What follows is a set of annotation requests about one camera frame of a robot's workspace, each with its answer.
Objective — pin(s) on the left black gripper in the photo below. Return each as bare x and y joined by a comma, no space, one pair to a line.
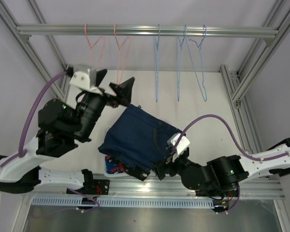
123,91

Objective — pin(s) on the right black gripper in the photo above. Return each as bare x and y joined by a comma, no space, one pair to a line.
161,168

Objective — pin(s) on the black white patterned trousers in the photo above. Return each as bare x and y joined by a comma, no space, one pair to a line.
136,172

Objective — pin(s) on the pink hanger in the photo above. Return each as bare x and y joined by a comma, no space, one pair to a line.
123,48
99,41

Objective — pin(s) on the navy blue trousers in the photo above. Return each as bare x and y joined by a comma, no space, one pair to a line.
138,139

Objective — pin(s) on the blue hanger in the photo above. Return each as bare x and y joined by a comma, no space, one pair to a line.
156,41
199,47
179,53

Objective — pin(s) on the white plastic basket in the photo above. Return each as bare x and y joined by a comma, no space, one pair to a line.
113,175

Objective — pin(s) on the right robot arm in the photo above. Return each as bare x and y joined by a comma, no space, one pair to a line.
275,160

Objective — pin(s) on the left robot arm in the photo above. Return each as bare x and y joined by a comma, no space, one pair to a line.
56,130

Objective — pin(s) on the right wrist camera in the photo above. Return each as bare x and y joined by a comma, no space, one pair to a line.
177,145

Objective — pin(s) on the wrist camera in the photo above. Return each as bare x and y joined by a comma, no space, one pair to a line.
177,145
83,77

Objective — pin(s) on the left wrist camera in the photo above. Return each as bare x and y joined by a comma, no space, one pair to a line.
83,77

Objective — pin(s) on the left aluminium frame struts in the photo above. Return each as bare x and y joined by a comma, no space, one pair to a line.
11,23

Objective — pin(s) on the aluminium frame struts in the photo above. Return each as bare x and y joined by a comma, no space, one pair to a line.
237,83
11,23

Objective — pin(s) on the aluminium hanging rail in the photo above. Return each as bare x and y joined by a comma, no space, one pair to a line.
134,30

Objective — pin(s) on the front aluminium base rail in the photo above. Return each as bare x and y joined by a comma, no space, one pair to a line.
172,187

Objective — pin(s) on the white slotted cable duct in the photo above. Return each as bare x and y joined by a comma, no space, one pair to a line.
126,202

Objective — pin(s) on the right aluminium frame struts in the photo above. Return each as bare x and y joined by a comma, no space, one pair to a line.
237,83

